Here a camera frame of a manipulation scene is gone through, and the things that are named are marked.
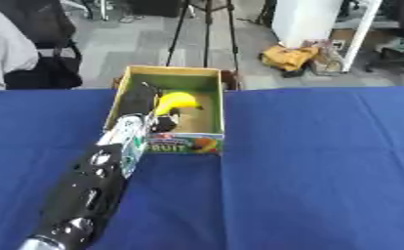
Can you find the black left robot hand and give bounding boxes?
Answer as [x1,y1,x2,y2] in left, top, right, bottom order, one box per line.
[116,81,183,134]

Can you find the yellow toy banana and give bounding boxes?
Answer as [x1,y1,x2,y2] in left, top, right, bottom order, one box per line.
[154,92,206,117]

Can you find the cardboard box with green inside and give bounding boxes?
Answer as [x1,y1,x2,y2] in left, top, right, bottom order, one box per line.
[102,65,226,156]

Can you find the black tripod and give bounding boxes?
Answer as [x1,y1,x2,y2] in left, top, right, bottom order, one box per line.
[164,0,242,73]

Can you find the person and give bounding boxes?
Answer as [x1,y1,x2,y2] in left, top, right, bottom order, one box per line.
[0,2,40,91]

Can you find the yellow bag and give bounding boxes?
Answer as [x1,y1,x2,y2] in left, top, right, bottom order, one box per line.
[258,44,322,78]

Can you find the white panel board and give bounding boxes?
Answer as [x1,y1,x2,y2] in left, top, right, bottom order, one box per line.
[270,0,385,73]

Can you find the black chair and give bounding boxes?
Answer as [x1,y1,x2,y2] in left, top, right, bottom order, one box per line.
[362,0,404,87]

